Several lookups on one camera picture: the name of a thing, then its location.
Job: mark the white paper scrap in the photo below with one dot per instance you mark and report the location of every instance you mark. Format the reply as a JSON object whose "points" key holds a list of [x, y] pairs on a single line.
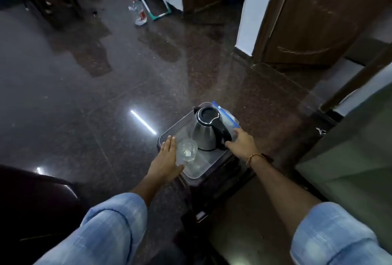
{"points": [[321, 131]]}

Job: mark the person's right hand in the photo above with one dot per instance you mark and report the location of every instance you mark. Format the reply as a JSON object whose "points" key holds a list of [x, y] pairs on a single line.
{"points": [[245, 148]]}

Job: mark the blue checked shirt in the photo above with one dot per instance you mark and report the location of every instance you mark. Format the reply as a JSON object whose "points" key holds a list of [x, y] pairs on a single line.
{"points": [[107, 231]]}

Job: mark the dark wooden stool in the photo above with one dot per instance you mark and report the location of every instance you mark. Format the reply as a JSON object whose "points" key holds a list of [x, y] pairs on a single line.
{"points": [[220, 179]]}

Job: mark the clear zip bag blue seal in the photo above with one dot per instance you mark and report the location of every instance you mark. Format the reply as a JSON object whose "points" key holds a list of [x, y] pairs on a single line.
{"points": [[228, 115]]}

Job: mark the person's left hand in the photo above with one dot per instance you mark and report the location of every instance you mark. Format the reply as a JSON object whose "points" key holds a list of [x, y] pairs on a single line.
{"points": [[163, 163]]}

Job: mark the clear plastic tray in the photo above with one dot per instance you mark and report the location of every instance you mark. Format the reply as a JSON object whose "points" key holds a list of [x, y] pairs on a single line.
{"points": [[202, 163]]}

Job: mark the person's left forearm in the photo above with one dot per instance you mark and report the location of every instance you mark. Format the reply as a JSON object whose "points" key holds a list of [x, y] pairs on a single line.
{"points": [[151, 186]]}

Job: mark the person's right forearm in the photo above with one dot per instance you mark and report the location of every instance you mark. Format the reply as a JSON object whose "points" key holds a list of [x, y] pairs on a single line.
{"points": [[281, 188]]}

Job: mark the clear drinking glass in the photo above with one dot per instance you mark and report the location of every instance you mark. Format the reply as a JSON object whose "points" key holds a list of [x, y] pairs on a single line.
{"points": [[186, 151]]}

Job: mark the clear plastic bottle red label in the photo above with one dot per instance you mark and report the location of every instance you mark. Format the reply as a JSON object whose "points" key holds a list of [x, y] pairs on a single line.
{"points": [[139, 10]]}

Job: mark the wide green fabric sofa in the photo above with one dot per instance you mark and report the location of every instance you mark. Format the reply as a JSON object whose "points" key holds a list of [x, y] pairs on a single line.
{"points": [[352, 157]]}

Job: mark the brown door frame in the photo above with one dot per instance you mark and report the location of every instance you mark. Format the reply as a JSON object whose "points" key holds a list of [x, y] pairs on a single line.
{"points": [[355, 81]]}

